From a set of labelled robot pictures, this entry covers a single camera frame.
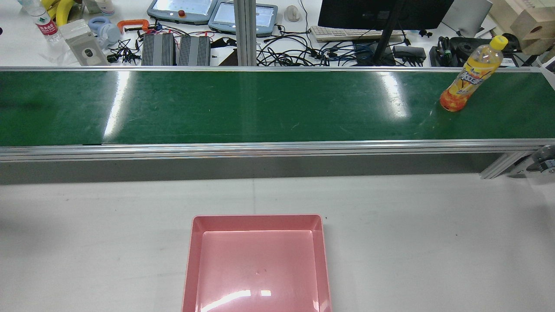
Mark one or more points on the pale blue tape roll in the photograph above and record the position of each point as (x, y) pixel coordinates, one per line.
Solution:
(110, 32)

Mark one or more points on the grey computer mouse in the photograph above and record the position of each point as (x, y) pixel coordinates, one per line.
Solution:
(292, 14)

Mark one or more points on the plain wooden block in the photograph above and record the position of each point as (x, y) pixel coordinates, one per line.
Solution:
(507, 8)

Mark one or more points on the black round flange mount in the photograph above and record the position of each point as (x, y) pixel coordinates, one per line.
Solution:
(466, 45)

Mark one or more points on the aluminium profile post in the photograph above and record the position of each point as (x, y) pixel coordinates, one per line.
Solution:
(245, 34)

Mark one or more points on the clear water bottle red label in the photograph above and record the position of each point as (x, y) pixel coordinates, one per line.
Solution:
(45, 26)

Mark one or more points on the orange juice bottle yellow cap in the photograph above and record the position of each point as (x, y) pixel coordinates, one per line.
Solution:
(470, 76)

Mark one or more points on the white grey device box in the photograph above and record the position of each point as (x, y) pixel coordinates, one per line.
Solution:
(84, 47)

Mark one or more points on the orange clamp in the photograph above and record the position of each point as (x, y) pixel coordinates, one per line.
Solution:
(130, 22)

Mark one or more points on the black finned power supply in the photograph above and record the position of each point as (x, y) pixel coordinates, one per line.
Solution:
(194, 51)
(158, 50)

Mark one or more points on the grey teach pendant red button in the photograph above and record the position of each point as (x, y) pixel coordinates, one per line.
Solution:
(182, 11)

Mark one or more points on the yellow banana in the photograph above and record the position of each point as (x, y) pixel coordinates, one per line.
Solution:
(48, 4)
(65, 11)

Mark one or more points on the beige keyboard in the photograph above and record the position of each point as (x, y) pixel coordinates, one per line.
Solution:
(338, 34)

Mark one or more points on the black power brick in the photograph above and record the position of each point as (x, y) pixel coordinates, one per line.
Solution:
(409, 52)

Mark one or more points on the black Huawei monitor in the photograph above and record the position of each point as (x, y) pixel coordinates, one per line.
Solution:
(368, 13)

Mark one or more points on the pink plastic basket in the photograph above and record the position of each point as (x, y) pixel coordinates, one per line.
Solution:
(256, 268)

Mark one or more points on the green conveyor belt aluminium frame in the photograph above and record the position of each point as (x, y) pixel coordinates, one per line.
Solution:
(260, 108)

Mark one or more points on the white jar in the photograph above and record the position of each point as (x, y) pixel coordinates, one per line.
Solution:
(104, 6)

